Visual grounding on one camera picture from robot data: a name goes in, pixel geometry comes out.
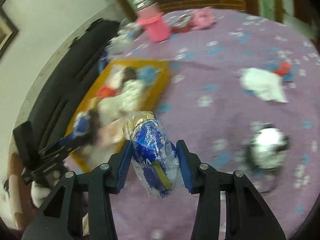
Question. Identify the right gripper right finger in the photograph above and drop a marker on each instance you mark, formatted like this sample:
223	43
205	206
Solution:
247	214

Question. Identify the red blue soft toy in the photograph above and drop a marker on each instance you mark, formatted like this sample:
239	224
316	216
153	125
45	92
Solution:
283	69

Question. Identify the yellow cardboard box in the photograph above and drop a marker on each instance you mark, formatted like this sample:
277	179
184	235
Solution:
151	96

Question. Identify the pink knitted cup cover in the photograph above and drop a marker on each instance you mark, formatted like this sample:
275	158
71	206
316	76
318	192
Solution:
151	19

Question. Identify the beige cloth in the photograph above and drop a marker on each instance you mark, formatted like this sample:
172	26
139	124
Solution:
128	101

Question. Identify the blue fluffy cloth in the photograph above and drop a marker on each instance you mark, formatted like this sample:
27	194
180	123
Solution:
148	74

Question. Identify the black silver motor device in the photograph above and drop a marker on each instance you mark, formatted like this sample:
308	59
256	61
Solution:
267	149

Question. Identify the dark red packet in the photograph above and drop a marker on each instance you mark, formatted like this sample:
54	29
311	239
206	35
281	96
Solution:
182	25

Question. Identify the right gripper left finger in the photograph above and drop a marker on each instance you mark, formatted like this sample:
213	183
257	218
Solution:
60	216

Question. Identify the purple floral tablecloth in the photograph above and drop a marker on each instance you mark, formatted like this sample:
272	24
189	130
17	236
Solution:
205	105

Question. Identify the blue gold plastic packet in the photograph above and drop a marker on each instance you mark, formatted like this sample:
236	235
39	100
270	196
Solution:
154	157

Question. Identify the brown plush toy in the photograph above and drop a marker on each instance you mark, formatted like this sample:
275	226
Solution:
129	73

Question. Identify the blue white tissue pack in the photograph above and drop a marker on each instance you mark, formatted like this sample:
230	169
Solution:
81	125

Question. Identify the pink fluffy plush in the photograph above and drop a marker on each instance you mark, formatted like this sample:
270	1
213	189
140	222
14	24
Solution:
202	18

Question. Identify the red knitted item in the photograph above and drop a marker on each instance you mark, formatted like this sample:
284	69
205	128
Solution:
105	92

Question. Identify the clear plastic bags pile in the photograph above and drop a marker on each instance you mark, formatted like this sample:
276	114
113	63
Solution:
127	33

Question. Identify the black sofa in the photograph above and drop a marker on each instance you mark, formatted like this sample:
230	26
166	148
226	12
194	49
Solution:
55	95

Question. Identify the white crumpled tissue bag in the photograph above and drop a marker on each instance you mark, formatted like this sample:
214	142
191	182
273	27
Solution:
265	85

